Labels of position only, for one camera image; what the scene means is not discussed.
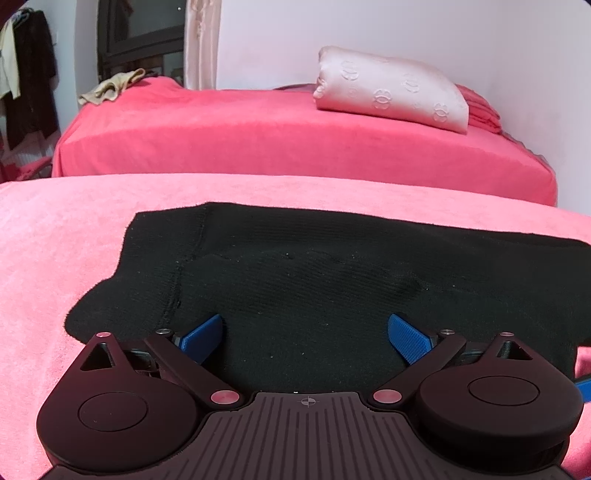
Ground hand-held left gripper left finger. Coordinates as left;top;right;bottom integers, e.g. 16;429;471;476
79;314;246;410

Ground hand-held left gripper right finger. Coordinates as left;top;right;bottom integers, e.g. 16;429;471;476
367;313;536;410

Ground black pants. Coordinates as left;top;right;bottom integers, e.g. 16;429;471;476
64;202;591;395

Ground pink fleece blanket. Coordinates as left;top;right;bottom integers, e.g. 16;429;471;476
0;173;591;480

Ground pink covered bed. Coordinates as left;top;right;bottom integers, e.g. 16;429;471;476
52;76;558;207

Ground folded pink blanket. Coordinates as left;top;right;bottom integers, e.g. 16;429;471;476
455;84;503;136

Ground red chair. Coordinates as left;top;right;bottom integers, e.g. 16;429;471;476
0;156;54;183

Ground pale pink pillow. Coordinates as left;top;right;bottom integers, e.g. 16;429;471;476
312;45;470;136

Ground beige cloth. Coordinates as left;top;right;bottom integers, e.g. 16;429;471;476
78;68;147;107

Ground pink curtain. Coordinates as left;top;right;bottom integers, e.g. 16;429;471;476
184;0;223;92

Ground dark wooden cabinet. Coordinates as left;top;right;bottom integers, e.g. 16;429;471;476
96;0;186;88

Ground dark hanging clothes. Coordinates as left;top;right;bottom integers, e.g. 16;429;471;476
0;8;62;151

